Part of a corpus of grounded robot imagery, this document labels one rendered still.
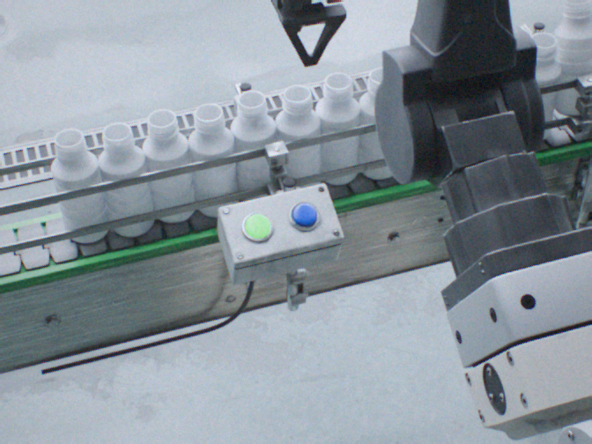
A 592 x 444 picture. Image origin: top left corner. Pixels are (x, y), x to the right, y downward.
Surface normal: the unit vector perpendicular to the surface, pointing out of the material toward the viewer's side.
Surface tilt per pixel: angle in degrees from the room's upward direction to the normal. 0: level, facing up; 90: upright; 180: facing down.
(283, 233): 20
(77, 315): 90
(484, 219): 48
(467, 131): 30
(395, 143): 89
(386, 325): 0
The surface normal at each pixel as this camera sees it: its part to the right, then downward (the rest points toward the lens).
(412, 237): 0.30, 0.67
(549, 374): 0.14, -0.28
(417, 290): -0.02, -0.71
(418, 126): 0.21, -0.04
